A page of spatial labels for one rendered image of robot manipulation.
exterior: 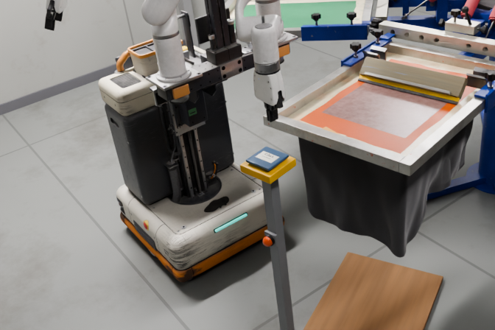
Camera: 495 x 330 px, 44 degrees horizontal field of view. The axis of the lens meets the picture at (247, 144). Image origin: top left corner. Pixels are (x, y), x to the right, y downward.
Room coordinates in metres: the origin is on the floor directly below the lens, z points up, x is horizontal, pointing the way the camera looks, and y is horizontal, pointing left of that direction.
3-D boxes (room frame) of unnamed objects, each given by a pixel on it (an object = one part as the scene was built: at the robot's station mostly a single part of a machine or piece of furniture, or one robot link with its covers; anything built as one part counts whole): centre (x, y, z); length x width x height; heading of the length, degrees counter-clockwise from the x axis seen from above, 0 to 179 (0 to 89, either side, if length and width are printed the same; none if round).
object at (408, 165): (1.94, -0.55, 0.97); 0.79 x 0.58 x 0.04; 133
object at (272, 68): (1.66, -0.09, 1.29); 0.09 x 0.07 x 0.03; 32
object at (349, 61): (2.31, -0.54, 0.98); 0.30 x 0.05 x 0.07; 133
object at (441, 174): (1.76, -0.65, 0.74); 0.46 x 0.04 x 0.42; 133
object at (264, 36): (1.69, -0.10, 1.36); 0.15 x 0.10 x 0.11; 175
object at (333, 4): (2.93, -0.46, 1.05); 1.08 x 0.61 x 0.23; 73
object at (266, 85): (1.65, -0.09, 1.23); 0.10 x 0.08 x 0.11; 32
